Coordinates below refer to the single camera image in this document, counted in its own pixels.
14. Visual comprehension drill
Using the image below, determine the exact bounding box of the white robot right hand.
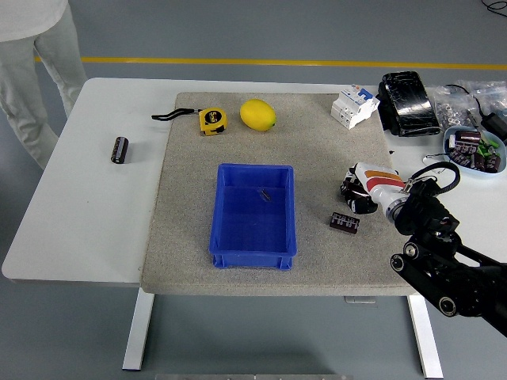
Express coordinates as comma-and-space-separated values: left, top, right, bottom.
339, 161, 406, 215

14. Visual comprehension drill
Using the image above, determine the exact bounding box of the light blue bowl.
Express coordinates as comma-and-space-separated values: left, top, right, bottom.
442, 125, 507, 178

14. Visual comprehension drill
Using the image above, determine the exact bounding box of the yellow tape measure with strap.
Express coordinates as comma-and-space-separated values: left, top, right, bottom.
151, 107, 230, 137

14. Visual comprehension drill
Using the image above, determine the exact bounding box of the thin black wire loop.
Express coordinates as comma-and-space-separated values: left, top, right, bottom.
421, 152, 456, 175

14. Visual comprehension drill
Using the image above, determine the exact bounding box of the white blue circuit breaker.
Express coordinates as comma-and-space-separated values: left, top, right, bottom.
330, 84, 380, 130

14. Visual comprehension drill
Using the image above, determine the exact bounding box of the black power adapter with cord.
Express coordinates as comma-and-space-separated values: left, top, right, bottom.
443, 83, 507, 140

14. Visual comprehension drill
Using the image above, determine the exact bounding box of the person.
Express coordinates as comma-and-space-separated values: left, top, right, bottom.
0, 0, 88, 171

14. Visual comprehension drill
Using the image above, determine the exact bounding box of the yellow lemon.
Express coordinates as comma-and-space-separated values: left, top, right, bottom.
238, 98, 276, 131

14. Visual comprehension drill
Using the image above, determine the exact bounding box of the clear bag of washers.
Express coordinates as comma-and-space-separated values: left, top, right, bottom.
429, 85, 482, 130

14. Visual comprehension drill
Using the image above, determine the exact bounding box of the black floor cable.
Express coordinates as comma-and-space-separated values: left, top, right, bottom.
481, 0, 507, 17

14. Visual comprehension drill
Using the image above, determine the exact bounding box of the glossy black pack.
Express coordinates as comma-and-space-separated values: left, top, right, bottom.
375, 70, 443, 138

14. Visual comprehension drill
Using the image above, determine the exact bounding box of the white table leg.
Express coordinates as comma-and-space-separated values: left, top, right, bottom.
407, 294, 444, 379
122, 292, 155, 371

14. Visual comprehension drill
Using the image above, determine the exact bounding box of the blue plastic box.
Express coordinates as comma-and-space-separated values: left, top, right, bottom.
208, 162, 298, 270

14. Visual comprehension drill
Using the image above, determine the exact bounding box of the clear bag of parts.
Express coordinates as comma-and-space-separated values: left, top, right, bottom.
455, 78, 507, 120

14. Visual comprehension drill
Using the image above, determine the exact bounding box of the grey-brown fabric mat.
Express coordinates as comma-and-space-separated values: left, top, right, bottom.
140, 92, 425, 296

